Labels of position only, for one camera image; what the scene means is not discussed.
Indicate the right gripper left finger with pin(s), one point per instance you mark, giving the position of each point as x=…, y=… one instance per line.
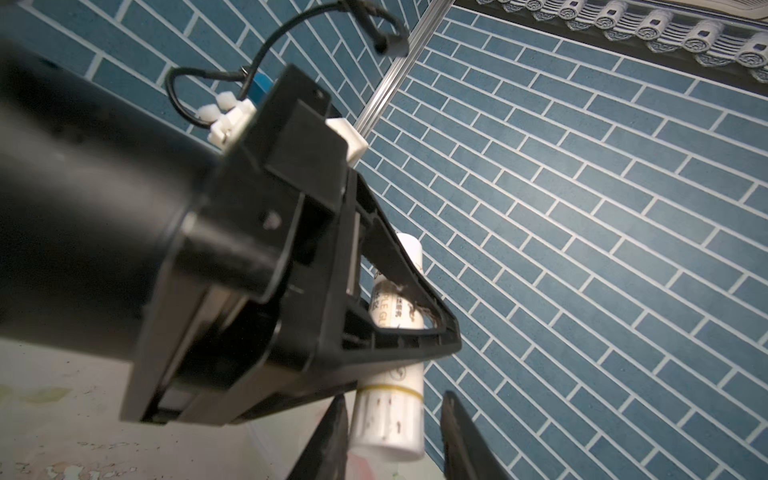
x=325, y=455

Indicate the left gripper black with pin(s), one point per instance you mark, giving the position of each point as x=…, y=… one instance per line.
x=246, y=316

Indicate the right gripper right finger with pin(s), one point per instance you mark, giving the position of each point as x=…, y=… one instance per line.
x=467, y=456

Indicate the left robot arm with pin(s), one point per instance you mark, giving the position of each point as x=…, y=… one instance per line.
x=92, y=190

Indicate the decorative roof tile trim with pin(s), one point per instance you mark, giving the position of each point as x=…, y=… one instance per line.
x=712, y=44

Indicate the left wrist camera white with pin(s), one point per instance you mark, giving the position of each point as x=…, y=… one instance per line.
x=230, y=121

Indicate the right corner aluminium post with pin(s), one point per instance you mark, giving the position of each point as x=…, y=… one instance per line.
x=400, y=67

